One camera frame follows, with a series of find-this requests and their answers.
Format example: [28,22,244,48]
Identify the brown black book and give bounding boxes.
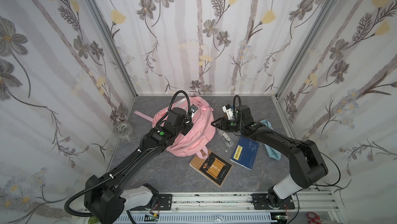
[189,150,233,187]

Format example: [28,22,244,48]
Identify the red scissors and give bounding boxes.
[307,212,322,224]

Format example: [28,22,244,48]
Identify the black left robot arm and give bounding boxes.
[64,105,193,224]

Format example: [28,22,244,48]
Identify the clear plastic pencil case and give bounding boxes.
[218,129,234,147]

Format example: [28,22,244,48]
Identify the pink student backpack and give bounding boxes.
[138,96,216,158]

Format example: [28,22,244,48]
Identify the light blue cloth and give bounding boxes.
[260,119,281,160]

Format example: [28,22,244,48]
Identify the blue notebook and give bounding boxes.
[230,137,259,170]

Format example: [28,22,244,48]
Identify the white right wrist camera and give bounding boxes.
[222,105,235,120]

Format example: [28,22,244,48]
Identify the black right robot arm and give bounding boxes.
[211,95,333,209]

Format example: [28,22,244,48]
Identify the clear tape roll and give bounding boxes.
[113,121,133,140]

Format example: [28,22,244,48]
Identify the aluminium mounting rail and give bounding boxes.
[115,189,346,224]

